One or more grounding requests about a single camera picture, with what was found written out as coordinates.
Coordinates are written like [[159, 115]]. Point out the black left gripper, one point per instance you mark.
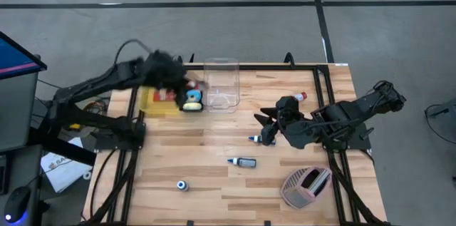
[[164, 69]]

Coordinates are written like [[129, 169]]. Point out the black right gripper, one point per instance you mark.
[[286, 110]]

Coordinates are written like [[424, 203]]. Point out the white bottle with red cap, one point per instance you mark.
[[302, 96], [192, 84]]

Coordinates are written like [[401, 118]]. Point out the blue bottle with white label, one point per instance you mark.
[[182, 185]]

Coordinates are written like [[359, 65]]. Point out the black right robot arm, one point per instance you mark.
[[342, 115]]

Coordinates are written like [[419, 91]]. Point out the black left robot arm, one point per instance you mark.
[[99, 80]]

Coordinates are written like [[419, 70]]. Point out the black office item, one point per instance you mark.
[[310, 178]]

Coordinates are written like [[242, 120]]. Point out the red flat package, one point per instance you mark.
[[164, 96]]

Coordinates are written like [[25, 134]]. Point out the yellow translucent bin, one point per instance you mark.
[[149, 108]]

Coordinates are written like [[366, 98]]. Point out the small black mesh basket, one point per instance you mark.
[[184, 108]]

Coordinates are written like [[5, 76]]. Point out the dark bottle with blue cap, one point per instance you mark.
[[246, 162]]

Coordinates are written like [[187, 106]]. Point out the clear plastic container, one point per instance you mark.
[[221, 76]]

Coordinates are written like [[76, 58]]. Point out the pink plastic basket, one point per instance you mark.
[[290, 183]]

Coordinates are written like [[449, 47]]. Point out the white paper bag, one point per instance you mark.
[[64, 172]]

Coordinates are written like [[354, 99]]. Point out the computer monitor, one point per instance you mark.
[[14, 94]]

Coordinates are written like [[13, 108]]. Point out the black computer mouse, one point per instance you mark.
[[16, 202]]

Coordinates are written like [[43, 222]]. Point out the black aluminium table frame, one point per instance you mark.
[[249, 67]]

